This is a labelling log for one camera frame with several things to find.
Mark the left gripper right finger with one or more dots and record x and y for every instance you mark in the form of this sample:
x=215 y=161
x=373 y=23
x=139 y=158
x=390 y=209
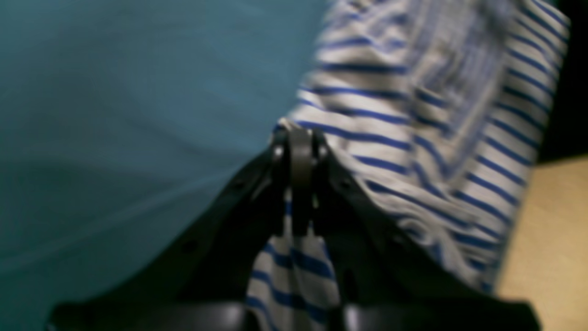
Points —
x=387 y=282

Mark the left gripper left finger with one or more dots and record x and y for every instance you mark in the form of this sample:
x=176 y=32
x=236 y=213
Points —
x=200 y=281

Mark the teal table cloth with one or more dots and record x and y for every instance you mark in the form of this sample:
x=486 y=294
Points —
x=120 y=121

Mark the blue white striped T-shirt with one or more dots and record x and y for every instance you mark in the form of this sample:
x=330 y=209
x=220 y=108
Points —
x=438 y=109

